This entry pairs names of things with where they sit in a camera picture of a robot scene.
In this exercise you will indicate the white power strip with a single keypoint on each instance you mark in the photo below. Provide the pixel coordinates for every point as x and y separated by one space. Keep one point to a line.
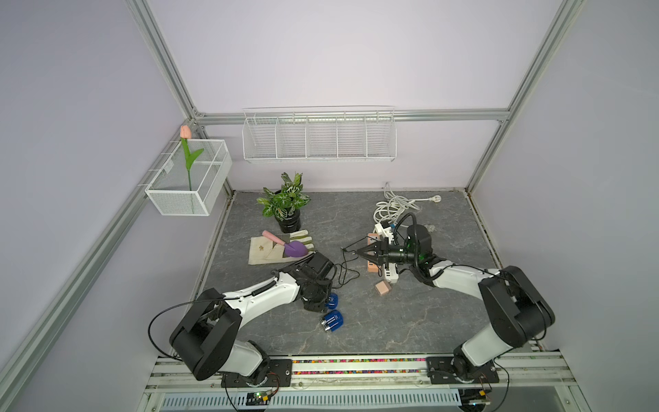
390 273

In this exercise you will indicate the pink stick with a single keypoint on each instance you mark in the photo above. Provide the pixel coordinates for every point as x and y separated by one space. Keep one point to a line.
270 236

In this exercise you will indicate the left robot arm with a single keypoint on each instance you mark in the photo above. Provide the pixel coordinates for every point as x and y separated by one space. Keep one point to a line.
206 339

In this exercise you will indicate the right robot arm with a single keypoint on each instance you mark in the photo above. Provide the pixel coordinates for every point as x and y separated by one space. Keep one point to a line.
516 311

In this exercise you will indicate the pink artificial tulip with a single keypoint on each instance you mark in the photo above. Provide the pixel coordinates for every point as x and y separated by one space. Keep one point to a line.
189 155

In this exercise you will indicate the potted green plant black vase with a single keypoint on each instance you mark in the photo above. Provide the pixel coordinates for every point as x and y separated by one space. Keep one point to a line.
285 204

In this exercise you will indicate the cream hand-shaped holder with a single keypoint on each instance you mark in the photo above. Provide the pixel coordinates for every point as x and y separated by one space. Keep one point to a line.
264 251

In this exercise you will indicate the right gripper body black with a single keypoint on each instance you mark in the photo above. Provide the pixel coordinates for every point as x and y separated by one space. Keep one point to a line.
396 254

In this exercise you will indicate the white wire basket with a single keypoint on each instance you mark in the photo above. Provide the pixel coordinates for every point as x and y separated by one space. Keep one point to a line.
168 190

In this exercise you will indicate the orange power strip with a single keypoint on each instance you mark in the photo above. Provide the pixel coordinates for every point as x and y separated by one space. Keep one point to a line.
371 267

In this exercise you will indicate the pink charger cube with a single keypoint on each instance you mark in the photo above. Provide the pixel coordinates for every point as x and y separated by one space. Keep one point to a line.
383 288

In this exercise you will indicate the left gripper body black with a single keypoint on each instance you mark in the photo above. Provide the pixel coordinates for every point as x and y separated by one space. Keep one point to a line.
319 296

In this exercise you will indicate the long white wire shelf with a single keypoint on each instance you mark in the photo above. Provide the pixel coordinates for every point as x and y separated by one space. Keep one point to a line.
319 133

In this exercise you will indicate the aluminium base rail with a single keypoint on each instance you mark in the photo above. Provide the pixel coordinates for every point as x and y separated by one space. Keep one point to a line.
352 372

